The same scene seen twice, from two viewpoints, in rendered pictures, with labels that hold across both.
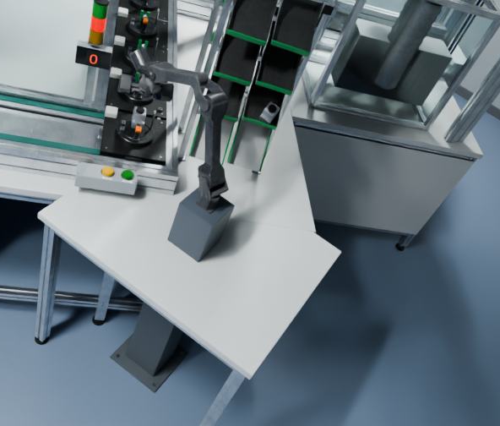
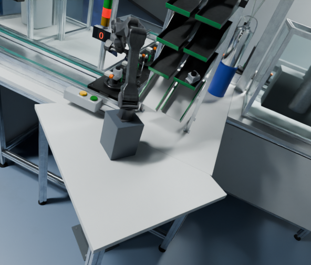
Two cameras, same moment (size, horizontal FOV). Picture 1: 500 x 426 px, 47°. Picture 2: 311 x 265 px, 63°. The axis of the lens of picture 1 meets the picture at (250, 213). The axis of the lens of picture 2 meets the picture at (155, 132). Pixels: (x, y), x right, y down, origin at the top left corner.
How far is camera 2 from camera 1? 1.08 m
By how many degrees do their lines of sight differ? 26
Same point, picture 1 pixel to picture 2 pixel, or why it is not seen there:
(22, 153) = (44, 73)
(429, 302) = not seen: outside the picture
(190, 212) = (109, 118)
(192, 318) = (79, 190)
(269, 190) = (189, 142)
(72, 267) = not seen: hidden behind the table
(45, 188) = (49, 97)
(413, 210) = (309, 211)
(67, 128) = (82, 77)
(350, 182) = (263, 174)
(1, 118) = (51, 63)
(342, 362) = not seen: outside the picture
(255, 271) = (148, 181)
